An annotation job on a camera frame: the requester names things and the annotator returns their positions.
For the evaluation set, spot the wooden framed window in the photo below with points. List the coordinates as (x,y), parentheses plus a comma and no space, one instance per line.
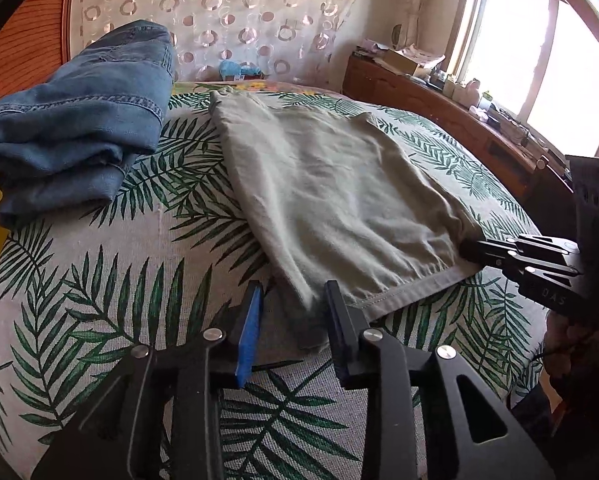
(544,55)

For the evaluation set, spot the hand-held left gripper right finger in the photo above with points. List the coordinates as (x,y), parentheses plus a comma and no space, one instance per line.
(339,330)

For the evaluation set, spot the circle pattern sheer curtain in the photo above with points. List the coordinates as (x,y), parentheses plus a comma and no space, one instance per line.
(219,15)

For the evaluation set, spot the floral blanket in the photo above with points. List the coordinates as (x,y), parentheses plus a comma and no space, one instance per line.
(249,87)

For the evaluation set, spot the leaf print bed sheet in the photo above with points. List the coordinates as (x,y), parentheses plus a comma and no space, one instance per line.
(129,285)

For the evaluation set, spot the long wooden cabinet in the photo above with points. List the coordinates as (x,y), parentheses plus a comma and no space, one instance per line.
(429,105)

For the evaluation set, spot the white window curtain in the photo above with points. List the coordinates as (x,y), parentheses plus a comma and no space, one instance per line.
(424,5)

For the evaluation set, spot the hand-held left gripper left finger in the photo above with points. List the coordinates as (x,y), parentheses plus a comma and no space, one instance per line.
(249,330)

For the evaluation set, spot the pile of papers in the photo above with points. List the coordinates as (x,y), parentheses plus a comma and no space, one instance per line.
(422,52)

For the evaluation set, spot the folded blue jeans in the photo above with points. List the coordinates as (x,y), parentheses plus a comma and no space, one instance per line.
(74,125)

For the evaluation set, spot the person's right hand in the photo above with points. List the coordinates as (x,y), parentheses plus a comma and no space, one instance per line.
(564,340)

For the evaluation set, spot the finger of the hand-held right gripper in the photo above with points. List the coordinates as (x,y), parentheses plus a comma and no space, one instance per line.
(534,269)
(489,249)

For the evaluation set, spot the cardboard box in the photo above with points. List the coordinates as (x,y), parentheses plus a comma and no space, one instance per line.
(402,61)

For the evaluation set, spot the grey short pants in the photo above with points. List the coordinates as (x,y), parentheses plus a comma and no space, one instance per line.
(339,200)

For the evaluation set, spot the wooden slatted wardrobe door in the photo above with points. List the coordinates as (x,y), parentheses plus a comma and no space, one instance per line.
(24,45)

